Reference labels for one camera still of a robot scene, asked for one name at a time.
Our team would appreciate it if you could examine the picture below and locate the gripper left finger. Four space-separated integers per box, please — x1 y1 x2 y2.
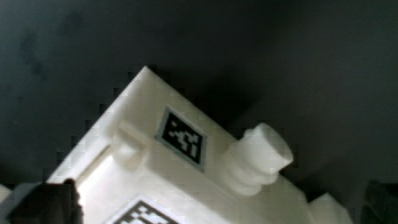
4 179 84 224

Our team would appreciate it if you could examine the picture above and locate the white cabinet body box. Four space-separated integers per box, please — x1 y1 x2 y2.
0 122 358 224

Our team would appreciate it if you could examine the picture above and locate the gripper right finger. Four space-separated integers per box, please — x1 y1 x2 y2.
361 180 398 224

